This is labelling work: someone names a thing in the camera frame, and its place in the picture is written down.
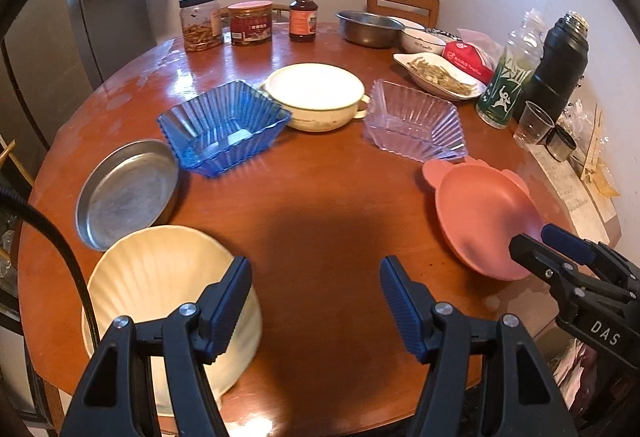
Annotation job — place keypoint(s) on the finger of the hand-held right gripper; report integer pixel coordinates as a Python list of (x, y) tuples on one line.
[(565, 239), (535, 254)]

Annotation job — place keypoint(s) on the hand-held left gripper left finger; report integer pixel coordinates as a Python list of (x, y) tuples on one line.
[(232, 302)]

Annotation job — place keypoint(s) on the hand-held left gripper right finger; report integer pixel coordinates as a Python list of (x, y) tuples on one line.
[(400, 302)]

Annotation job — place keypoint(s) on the pink plastic plate with ears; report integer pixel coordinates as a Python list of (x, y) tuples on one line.
[(480, 212)]

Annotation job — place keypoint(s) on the cream shell-shaped plate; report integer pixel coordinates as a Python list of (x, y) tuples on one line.
[(150, 277)]

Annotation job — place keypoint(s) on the round metal plate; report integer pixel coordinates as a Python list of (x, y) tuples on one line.
[(125, 197)]

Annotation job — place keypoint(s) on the clear ribbed square bowl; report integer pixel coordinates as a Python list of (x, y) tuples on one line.
[(410, 122)]

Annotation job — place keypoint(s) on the printed paper sheet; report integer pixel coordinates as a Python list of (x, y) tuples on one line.
[(575, 197)]

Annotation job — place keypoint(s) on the pink plastic bag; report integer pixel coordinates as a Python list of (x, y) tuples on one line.
[(575, 372)]

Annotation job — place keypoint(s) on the packet of wooden chopsticks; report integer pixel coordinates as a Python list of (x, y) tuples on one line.
[(595, 152)]

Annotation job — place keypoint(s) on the metal thermos lid cup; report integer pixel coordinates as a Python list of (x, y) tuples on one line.
[(560, 144)]

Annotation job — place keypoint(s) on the clear plastic cup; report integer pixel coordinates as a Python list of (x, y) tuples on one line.
[(534, 124)]

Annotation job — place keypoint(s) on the green label plastic bottle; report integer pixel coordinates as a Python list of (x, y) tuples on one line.
[(507, 87)]

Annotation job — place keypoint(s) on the black thermos flask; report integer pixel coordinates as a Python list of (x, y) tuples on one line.
[(557, 67)]

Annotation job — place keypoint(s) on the blue ribbed square bowl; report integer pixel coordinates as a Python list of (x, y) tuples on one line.
[(220, 127)]

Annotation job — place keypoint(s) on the dried small fish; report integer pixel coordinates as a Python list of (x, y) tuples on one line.
[(445, 77)]

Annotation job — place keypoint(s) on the white oval dish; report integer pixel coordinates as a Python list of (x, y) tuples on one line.
[(425, 82)]

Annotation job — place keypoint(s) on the red snack packet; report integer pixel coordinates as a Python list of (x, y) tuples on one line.
[(467, 59)]

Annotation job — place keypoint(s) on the white plastic bag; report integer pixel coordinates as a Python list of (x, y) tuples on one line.
[(482, 39)]

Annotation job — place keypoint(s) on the white printed ceramic bowl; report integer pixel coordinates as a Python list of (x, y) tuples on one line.
[(422, 42)]

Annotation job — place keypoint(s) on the plain white ceramic bowl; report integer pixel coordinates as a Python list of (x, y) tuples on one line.
[(412, 22)]

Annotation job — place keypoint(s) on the stainless steel bowl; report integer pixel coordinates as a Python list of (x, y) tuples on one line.
[(367, 32)]

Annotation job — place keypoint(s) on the red round can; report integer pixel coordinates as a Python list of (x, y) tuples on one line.
[(250, 24)]

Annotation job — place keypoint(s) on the clear jar with black lid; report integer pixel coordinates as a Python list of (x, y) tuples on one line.
[(201, 24)]

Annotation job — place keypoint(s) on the wooden chair with cutout back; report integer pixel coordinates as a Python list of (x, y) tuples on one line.
[(385, 4)]

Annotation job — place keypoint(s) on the brown sauce bottle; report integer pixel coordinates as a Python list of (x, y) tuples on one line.
[(303, 17)]

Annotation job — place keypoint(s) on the wooden round-back chair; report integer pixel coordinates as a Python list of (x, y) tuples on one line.
[(281, 12)]

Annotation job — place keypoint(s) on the grey refrigerator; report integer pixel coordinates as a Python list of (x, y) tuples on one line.
[(110, 27)]

